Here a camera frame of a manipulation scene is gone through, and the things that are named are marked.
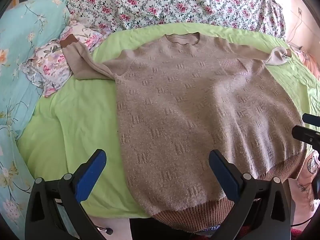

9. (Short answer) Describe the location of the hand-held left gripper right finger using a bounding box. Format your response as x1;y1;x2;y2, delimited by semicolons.
208;149;293;240

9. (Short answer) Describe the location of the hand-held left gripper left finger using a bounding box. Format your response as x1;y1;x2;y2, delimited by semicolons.
25;149;108;240

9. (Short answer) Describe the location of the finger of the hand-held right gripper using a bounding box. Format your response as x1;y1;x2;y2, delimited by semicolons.
292;124;320;151
302;113;320;127

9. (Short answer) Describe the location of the beige knitted sweater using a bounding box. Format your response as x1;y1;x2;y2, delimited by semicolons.
60;32;308;232

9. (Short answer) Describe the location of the light green bed sheet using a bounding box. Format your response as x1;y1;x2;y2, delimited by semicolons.
16;22;320;218

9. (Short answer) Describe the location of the pink printed clothing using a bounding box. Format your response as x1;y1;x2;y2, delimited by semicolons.
287;152;320;228

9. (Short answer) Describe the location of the pink cloth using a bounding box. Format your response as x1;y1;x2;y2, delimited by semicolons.
286;41;320;80

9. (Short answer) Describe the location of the pastel floral pillow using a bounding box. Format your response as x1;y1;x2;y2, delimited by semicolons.
21;20;110;98

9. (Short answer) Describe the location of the teal floral quilt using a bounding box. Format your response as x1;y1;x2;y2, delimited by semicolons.
0;0;80;233

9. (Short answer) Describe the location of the white quilt with pink flowers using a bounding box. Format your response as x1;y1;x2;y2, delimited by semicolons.
66;0;287;39

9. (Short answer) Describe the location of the black cable with metal plug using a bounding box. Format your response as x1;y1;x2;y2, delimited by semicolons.
96;226;114;235

